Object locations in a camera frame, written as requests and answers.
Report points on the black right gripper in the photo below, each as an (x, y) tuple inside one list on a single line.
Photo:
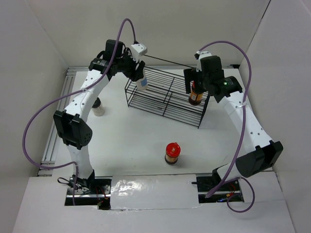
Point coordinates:
[(189, 74)]

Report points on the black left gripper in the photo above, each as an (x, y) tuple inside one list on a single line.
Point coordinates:
[(133, 74)]

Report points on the clear jar white beads silver lid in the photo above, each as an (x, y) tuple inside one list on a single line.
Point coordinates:
[(142, 84)]

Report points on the red lid sauce jar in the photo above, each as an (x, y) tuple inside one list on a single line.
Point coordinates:
[(195, 98), (172, 153)]

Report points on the clear jar black lid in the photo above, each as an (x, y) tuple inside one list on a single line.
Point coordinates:
[(98, 108)]

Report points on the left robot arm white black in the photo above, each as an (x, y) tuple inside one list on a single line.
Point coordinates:
[(80, 109)]

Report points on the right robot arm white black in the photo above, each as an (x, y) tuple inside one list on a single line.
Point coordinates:
[(261, 151)]

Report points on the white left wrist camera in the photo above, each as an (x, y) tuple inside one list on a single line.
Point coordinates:
[(137, 51)]

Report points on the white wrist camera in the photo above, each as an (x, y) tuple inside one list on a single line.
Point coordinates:
[(199, 55), (137, 51)]

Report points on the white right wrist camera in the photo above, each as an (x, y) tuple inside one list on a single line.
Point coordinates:
[(199, 55)]

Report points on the black wire rack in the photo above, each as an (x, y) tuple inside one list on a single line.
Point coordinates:
[(166, 96)]

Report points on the aluminium frame rail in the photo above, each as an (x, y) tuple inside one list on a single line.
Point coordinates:
[(132, 142)]

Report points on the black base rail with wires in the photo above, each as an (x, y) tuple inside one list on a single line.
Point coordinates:
[(160, 192)]

